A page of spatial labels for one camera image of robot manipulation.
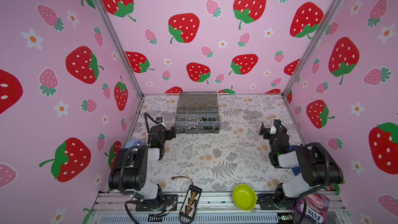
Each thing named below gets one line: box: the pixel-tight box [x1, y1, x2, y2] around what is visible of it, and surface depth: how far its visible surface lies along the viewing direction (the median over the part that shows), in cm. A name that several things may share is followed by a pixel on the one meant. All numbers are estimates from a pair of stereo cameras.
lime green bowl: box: [232, 184, 258, 212], surface depth 76 cm
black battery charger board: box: [178, 184, 203, 222], surface depth 74 cm
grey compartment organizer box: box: [175, 91, 220, 134], surface depth 109 cm
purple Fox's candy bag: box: [294, 191, 331, 224], surface depth 72 cm
